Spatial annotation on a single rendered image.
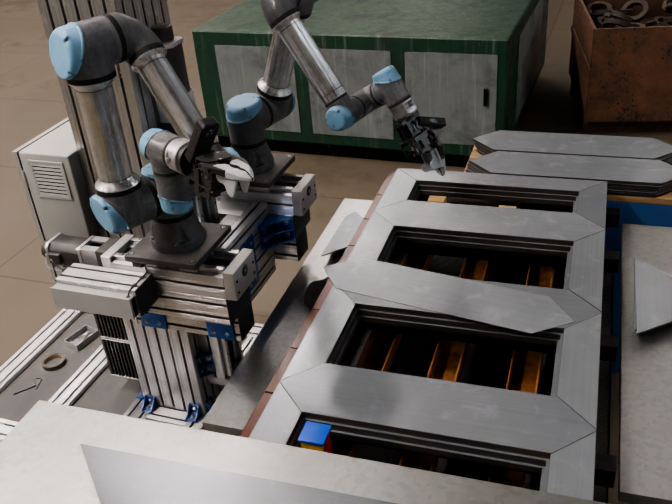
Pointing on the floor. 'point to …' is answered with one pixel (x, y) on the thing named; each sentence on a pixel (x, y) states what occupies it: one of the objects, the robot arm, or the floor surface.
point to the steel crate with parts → (622, 65)
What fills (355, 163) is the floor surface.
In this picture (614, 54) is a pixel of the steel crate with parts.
